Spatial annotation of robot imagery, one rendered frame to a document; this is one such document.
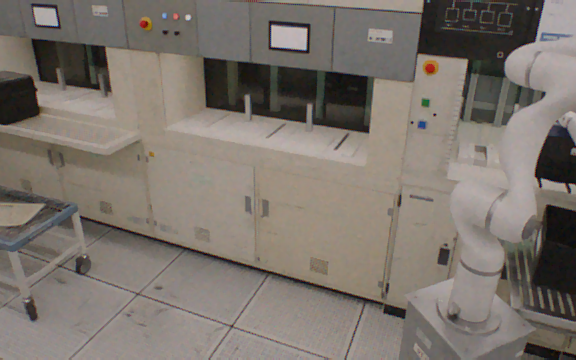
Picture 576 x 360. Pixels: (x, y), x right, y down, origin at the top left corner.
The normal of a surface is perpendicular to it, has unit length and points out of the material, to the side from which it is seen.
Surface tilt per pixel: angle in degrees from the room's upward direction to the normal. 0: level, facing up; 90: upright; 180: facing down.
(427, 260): 90
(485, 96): 90
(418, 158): 90
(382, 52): 90
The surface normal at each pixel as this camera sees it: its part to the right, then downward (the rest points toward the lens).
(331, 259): -0.35, 0.36
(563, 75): -0.72, -0.13
